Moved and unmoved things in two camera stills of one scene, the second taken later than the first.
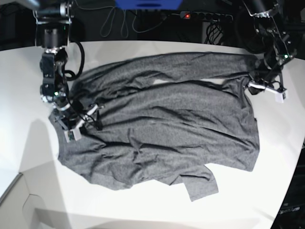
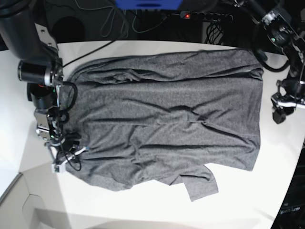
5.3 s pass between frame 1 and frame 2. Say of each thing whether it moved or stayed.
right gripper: moved
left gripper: moved
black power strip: stayed
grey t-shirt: stayed
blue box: stayed
